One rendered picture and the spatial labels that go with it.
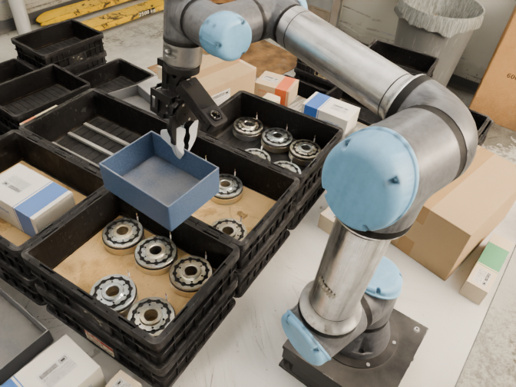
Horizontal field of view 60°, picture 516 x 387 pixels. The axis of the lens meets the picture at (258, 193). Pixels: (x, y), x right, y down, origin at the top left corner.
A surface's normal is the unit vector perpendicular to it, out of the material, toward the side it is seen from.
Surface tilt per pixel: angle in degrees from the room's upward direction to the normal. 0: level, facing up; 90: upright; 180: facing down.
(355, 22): 90
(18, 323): 0
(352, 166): 84
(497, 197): 0
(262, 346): 0
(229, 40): 88
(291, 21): 47
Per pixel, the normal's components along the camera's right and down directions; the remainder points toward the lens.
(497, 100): -0.54, 0.29
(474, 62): -0.60, 0.51
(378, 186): -0.79, 0.32
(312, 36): -0.50, -0.18
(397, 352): 0.03, -0.74
